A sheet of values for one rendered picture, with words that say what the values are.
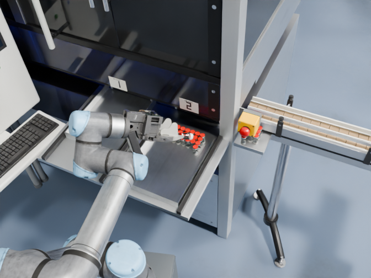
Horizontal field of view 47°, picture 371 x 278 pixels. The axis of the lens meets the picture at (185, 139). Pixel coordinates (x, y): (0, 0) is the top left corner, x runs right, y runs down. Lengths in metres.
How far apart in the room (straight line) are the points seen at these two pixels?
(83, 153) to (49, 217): 1.55
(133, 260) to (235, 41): 0.77
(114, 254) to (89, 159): 0.32
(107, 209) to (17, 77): 1.10
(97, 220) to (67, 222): 1.63
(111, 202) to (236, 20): 0.68
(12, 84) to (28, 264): 1.17
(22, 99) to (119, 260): 1.04
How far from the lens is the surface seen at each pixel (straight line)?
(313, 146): 1.80
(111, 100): 1.99
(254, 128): 1.66
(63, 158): 1.83
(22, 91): 2.11
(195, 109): 1.72
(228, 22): 1.39
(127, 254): 1.38
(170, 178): 1.67
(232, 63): 1.48
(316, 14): 4.15
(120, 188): 1.14
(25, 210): 2.84
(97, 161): 1.23
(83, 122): 1.22
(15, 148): 2.01
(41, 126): 2.06
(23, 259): 1.05
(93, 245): 1.05
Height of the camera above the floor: 2.25
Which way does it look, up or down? 50 degrees down
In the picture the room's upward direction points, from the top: 4 degrees counter-clockwise
